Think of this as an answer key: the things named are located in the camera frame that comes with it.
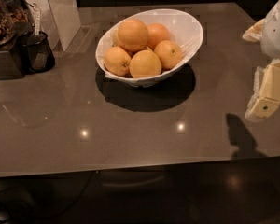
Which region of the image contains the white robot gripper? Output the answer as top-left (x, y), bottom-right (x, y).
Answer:
top-left (242, 0), bottom-right (280, 122)

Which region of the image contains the white oval bowl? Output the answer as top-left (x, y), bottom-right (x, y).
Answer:
top-left (95, 9), bottom-right (203, 87)

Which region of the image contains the right orange with stem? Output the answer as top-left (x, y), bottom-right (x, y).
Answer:
top-left (154, 40), bottom-right (183, 70)

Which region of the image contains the white standing board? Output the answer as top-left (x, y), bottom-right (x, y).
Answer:
top-left (26, 0), bottom-right (81, 51)

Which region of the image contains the black mesh cup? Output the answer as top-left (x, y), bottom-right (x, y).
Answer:
top-left (17, 31), bottom-right (55, 73)

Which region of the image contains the white tag in cup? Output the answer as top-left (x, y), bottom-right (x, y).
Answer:
top-left (33, 3), bottom-right (41, 35)

